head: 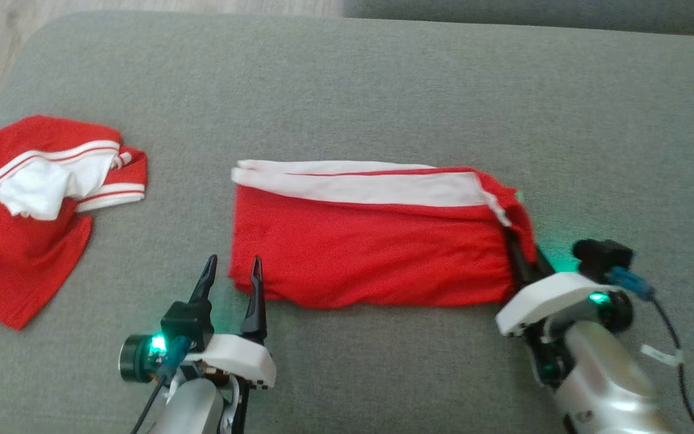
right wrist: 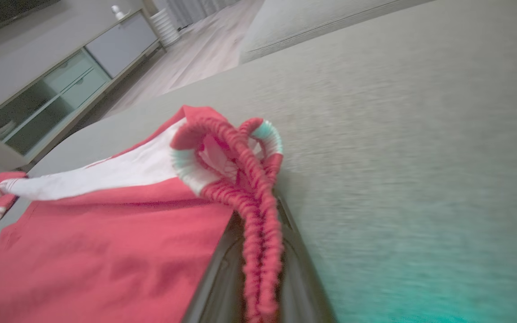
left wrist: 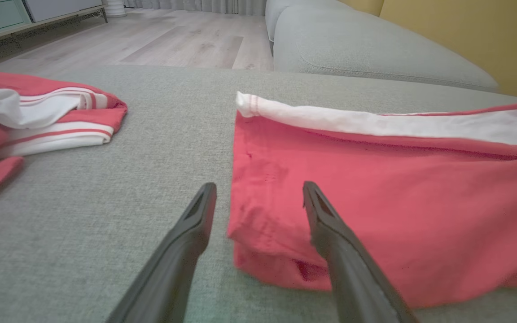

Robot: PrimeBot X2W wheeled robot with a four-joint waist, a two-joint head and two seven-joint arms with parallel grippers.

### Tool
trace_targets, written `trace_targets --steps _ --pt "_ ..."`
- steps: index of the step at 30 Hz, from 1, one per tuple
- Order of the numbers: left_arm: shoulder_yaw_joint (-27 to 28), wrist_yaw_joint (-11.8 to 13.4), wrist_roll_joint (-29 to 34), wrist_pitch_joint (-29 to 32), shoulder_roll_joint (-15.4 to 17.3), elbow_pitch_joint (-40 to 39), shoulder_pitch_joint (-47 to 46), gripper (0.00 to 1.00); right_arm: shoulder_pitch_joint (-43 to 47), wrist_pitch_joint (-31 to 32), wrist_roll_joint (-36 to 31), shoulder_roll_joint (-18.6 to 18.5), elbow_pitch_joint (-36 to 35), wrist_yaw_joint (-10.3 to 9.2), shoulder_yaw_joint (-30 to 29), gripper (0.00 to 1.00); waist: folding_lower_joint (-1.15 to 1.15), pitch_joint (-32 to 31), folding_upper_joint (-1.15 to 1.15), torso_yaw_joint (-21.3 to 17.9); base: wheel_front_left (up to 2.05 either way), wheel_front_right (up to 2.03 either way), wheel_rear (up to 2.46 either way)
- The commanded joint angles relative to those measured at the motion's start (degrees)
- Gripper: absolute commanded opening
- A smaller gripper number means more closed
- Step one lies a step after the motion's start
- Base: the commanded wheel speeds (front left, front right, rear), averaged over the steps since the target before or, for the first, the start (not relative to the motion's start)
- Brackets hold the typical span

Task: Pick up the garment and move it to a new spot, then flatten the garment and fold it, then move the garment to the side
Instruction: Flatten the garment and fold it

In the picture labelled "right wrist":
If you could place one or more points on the grey pleated curtain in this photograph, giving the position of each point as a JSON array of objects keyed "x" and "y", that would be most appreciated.
[{"x": 195, "y": 9}]

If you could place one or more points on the large grey sofa seat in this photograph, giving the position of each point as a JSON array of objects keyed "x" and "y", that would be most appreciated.
[{"x": 397, "y": 157}]

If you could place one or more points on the small white figurine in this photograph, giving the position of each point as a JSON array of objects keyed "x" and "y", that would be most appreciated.
[{"x": 118, "y": 12}]

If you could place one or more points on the pale green TV cabinet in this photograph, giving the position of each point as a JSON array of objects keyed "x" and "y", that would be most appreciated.
[{"x": 61, "y": 80}]

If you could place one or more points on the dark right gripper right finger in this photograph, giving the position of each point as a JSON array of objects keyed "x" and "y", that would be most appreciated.
[{"x": 301, "y": 287}]

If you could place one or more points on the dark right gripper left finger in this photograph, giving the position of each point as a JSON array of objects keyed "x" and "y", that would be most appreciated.
[{"x": 222, "y": 287}]

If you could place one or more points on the grey sofa seat cushion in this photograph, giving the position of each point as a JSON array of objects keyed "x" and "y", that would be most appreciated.
[{"x": 312, "y": 22}]

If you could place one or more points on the red shorts with white trim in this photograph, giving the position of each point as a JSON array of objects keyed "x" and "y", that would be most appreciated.
[{"x": 97, "y": 242}]

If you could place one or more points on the white ribbed floor vase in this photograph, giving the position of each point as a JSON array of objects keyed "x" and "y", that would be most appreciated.
[{"x": 165, "y": 28}]

